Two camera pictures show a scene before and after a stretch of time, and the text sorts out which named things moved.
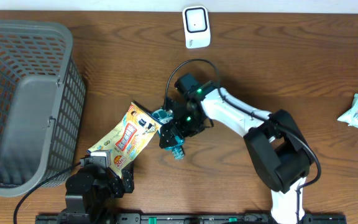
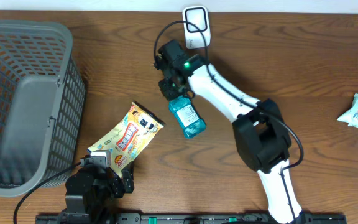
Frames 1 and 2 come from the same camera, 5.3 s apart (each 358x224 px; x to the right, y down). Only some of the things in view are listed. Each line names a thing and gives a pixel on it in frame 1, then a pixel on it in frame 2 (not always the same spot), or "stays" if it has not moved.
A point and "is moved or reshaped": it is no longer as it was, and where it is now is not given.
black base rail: x=128 y=218 stays
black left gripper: x=118 y=188 stays
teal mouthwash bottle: x=165 y=116 is moved or reshaped
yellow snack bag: x=128 y=138 stays
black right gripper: x=173 y=124 to x=167 y=93
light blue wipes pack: x=356 y=116 stays
